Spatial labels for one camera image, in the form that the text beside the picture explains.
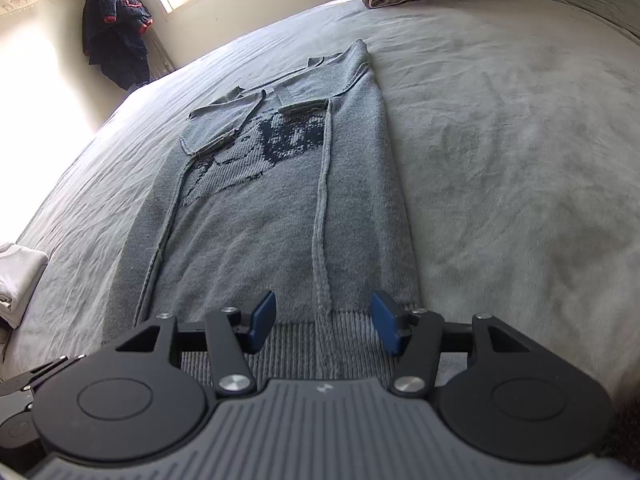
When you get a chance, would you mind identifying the dark blue hanging jacket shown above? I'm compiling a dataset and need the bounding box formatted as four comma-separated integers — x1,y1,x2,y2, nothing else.
81,0,154,92

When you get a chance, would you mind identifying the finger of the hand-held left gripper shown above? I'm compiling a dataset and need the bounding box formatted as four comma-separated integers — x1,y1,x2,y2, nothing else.
14,354,90,402

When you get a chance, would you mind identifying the white folded cloth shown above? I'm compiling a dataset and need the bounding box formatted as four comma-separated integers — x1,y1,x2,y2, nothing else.
0,241,49,328

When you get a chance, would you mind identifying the grey knit patterned sweater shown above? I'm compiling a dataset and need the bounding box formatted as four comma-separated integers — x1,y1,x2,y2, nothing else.
107,39,421,386

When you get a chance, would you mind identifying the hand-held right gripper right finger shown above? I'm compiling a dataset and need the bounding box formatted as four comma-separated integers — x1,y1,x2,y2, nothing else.
368,290,533,397

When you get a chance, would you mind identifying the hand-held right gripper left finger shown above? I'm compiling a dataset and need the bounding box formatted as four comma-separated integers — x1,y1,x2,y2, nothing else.
116,290,278,397

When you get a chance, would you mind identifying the grey bed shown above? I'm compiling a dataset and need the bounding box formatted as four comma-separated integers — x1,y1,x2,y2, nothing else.
0,0,640,480

